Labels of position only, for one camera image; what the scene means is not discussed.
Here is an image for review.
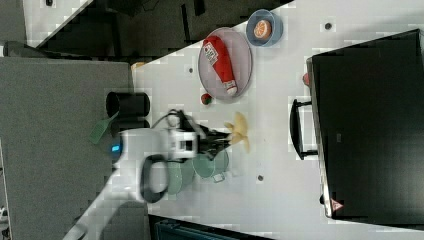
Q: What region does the peeled plush banana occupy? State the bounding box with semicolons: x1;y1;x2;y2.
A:
224;112;250;153

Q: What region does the blue bowl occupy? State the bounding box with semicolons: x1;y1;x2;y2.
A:
245;9;284;47

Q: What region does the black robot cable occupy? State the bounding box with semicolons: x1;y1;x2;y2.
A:
151;109;201;131

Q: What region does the small black cylinder holder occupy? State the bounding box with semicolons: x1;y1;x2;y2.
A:
110;118;150;137

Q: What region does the green measuring cup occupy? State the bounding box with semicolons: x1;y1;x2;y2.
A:
192;150;229;183

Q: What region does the orange slice toy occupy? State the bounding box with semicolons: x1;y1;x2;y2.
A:
254;20;272;39

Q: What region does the red green peach toy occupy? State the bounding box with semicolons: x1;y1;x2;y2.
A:
302;73;310;87

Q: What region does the red strawberry toy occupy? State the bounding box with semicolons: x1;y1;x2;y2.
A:
201;93;212;105

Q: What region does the green slotted spatula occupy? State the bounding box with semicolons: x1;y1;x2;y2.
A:
89;112;119;144

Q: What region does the large black cylinder holder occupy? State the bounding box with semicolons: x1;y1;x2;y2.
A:
106;92;150;118

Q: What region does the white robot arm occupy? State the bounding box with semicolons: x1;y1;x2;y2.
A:
63;125;231;240

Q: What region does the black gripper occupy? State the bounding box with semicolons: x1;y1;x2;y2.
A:
193;124;230;160

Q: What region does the red plush ketchup bottle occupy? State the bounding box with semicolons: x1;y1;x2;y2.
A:
202;36;238;96

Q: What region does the black toaster oven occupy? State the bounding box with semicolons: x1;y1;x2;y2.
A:
290;29;424;230

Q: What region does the green oval colander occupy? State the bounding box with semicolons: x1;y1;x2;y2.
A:
168;160;195;195

